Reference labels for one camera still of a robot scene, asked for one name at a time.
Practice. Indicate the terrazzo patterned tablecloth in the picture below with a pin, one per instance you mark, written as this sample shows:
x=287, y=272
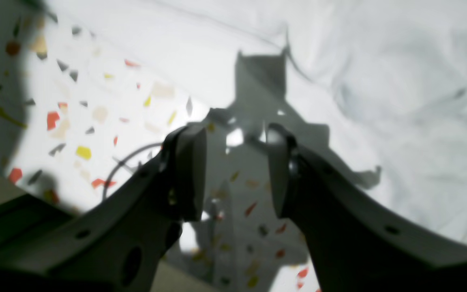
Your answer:
x=77, y=116

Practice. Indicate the white T-shirt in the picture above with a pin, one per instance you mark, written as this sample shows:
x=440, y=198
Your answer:
x=389, y=76

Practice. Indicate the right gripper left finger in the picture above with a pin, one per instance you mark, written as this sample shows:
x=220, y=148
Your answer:
x=116, y=246

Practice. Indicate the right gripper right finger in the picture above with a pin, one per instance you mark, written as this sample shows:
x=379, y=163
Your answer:
x=356, y=244

